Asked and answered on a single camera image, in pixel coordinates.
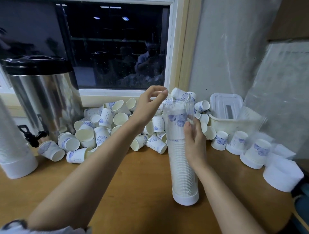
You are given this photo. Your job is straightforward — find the stainless steel water dispenser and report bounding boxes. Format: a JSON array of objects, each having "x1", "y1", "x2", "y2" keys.
[{"x1": 0, "y1": 55, "x2": 84, "y2": 148}]

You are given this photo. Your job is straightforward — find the person's left hand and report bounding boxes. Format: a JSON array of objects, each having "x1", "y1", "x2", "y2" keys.
[{"x1": 130, "y1": 85, "x2": 169, "y2": 130}]

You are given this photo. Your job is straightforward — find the clear plastic bag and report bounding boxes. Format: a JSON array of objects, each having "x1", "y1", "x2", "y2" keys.
[{"x1": 241, "y1": 41, "x2": 309, "y2": 155}]

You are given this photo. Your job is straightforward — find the person's right hand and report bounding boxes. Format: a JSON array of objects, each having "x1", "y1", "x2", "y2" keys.
[{"x1": 184, "y1": 118, "x2": 209, "y2": 172}]

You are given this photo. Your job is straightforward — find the pile of paper cups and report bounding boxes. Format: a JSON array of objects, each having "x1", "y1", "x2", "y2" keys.
[{"x1": 38, "y1": 87, "x2": 229, "y2": 165}]

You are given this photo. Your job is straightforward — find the person's right forearm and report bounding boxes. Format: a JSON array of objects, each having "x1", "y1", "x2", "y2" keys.
[{"x1": 193, "y1": 161, "x2": 266, "y2": 234}]

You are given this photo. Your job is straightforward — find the person's left forearm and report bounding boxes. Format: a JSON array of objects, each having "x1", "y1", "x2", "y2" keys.
[{"x1": 26, "y1": 118, "x2": 145, "y2": 230}]

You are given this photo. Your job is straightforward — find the white plastic lid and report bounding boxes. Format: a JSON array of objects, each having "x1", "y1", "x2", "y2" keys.
[{"x1": 210, "y1": 93, "x2": 244, "y2": 120}]

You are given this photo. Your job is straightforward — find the brown wooden wall cabinet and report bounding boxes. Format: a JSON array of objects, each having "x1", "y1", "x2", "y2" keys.
[{"x1": 268, "y1": 0, "x2": 309, "y2": 41}]

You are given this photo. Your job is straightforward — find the white framed window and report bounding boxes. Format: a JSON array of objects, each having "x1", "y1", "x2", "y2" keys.
[{"x1": 0, "y1": 0, "x2": 203, "y2": 108}]

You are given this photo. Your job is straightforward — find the blue bin with tan rim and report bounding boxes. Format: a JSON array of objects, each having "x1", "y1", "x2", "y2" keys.
[{"x1": 292, "y1": 183, "x2": 309, "y2": 228}]

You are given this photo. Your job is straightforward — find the translucent plastic box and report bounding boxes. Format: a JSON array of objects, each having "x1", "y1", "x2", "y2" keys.
[{"x1": 209, "y1": 115, "x2": 264, "y2": 137}]

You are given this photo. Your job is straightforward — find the person's grey shirt sleeve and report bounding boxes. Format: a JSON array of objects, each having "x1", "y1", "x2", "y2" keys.
[{"x1": 0, "y1": 221, "x2": 92, "y2": 234}]

